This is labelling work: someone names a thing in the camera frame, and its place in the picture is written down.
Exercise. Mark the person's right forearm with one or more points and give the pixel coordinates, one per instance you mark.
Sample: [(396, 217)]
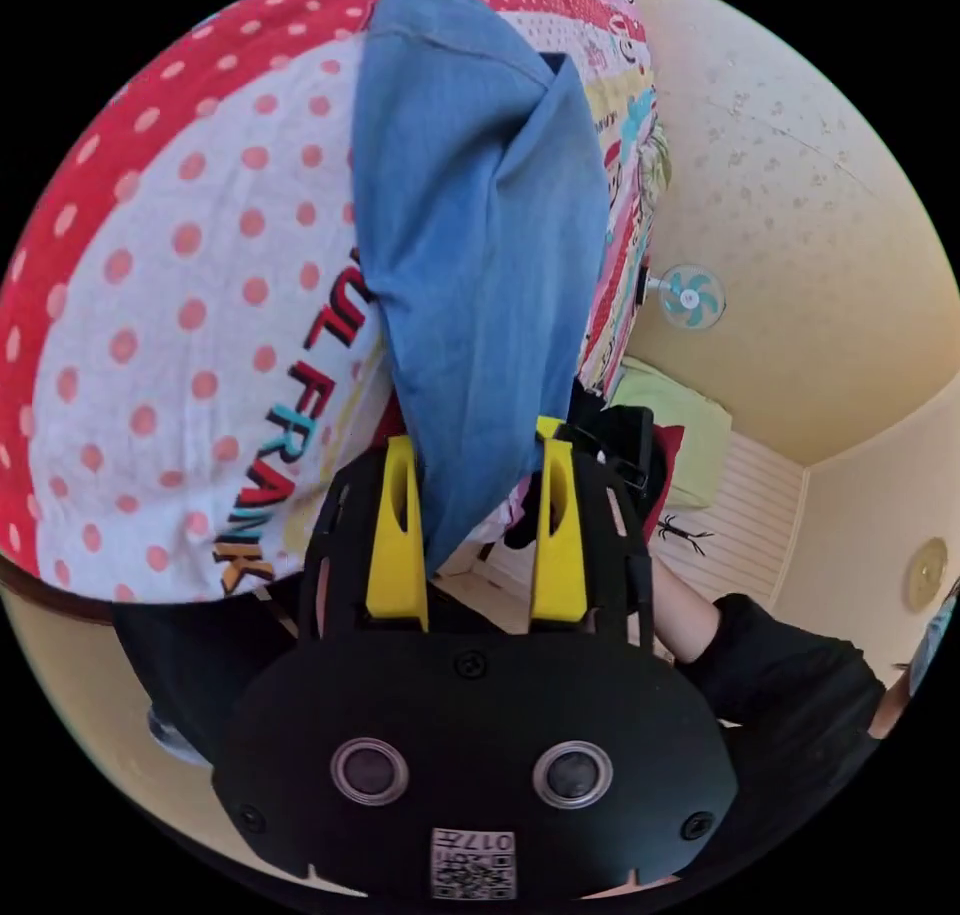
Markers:
[(679, 611)]

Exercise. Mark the wall fan with teal blades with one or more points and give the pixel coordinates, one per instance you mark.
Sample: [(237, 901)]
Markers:
[(691, 298)]

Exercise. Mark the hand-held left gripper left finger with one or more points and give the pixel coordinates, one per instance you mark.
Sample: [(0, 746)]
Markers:
[(394, 555)]

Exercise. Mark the bed with printed dotted sheet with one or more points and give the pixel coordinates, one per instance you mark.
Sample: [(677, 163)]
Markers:
[(187, 255)]

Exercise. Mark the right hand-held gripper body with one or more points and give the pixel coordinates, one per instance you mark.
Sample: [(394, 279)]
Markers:
[(626, 442)]

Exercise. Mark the light blue jeans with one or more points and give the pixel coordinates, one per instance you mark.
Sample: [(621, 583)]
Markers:
[(480, 255)]

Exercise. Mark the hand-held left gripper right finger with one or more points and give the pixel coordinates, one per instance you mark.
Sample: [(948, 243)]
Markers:
[(564, 577)]

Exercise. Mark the light green pillow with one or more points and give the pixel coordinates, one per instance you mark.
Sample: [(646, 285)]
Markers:
[(694, 420)]

